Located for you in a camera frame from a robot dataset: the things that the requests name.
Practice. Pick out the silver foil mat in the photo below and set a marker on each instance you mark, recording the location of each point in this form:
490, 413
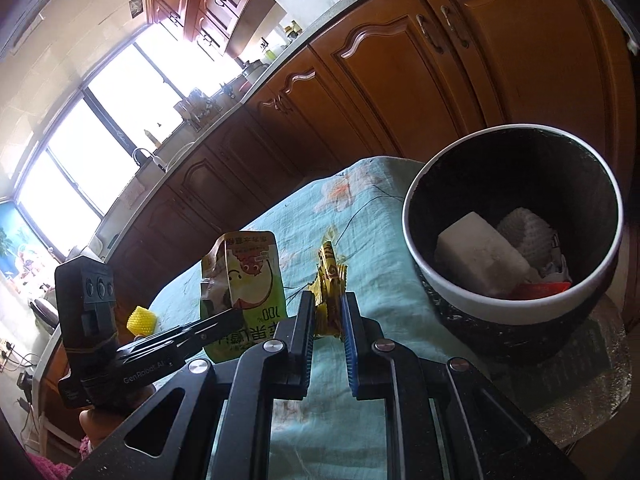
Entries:
575, 395

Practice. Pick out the teal floral tablecloth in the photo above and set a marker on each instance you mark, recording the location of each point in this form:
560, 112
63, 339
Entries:
310, 220

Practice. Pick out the kitchen window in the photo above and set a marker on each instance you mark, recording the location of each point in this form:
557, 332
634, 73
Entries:
125, 90

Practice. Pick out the light stone kitchen countertop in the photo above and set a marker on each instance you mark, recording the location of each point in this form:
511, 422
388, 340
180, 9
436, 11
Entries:
325, 20

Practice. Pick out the metal dish rack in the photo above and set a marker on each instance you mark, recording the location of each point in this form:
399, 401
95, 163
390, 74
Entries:
195, 105

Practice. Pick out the green cup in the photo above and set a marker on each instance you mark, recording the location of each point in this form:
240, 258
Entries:
270, 55

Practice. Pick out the blue wall poster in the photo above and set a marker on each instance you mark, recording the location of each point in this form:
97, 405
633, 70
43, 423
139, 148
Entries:
20, 240

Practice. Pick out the black white-rimmed trash bin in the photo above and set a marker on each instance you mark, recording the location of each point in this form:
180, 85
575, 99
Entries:
500, 180

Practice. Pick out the white foam fruit net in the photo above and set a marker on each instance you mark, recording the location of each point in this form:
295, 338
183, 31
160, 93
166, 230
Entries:
525, 225

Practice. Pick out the red snack wrapper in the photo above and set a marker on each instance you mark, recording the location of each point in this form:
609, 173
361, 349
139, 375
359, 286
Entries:
542, 290

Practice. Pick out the wooden wall cabinets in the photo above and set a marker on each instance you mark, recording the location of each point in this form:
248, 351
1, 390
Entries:
220, 0

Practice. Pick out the green juice pouch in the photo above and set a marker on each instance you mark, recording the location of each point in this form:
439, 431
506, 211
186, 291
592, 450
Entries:
250, 280

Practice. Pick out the white foam block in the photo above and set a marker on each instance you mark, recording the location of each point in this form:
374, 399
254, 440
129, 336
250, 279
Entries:
480, 245

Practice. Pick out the small jars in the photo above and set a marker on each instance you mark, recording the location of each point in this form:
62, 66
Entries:
292, 31

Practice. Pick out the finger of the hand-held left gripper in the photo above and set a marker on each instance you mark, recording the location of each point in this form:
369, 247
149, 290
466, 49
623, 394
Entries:
215, 321
165, 349

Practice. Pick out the yellow snack wrapper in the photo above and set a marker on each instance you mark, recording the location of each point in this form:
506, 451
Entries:
330, 280

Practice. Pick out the small framed wall picture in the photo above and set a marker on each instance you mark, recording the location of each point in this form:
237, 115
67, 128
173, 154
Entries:
136, 8

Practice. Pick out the metal sink faucet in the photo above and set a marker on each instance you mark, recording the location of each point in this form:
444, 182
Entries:
142, 151

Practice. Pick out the metal cooking pot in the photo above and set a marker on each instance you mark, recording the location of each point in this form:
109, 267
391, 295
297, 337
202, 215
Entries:
252, 72

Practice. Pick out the wooden kitchen base cabinets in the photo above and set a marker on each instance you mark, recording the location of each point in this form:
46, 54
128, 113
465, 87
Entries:
375, 85

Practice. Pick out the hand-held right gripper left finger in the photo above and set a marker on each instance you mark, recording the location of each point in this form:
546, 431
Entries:
307, 332

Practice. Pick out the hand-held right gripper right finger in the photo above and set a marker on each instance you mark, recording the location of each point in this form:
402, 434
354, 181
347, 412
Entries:
350, 352

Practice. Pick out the person's left hand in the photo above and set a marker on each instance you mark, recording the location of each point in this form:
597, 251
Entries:
95, 422

